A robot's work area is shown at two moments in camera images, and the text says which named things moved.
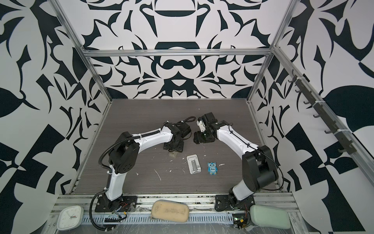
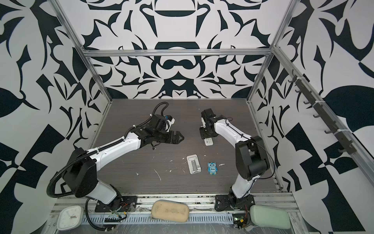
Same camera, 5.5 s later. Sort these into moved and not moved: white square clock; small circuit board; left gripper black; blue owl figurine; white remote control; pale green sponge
Moved: white remote control; left gripper black
Not moved: blue owl figurine; small circuit board; white square clock; pale green sponge
